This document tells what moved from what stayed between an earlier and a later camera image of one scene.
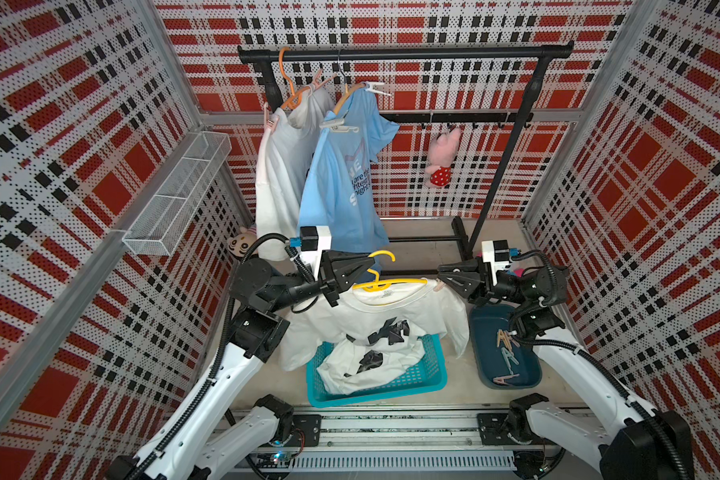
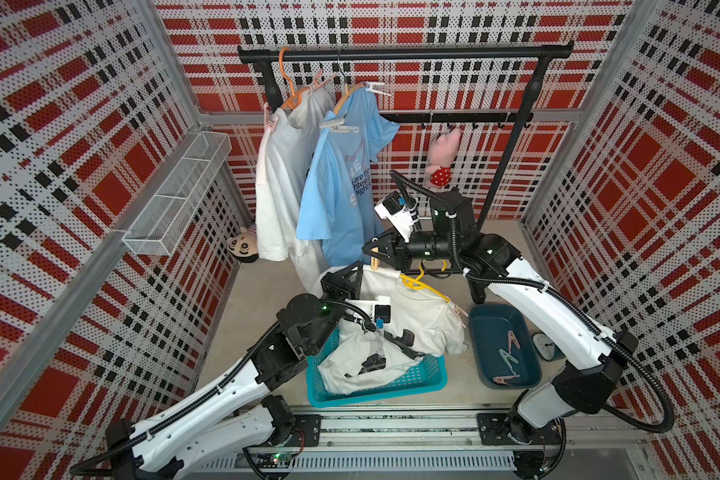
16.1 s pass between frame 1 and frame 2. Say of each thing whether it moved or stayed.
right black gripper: moved
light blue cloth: stayed
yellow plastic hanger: moved
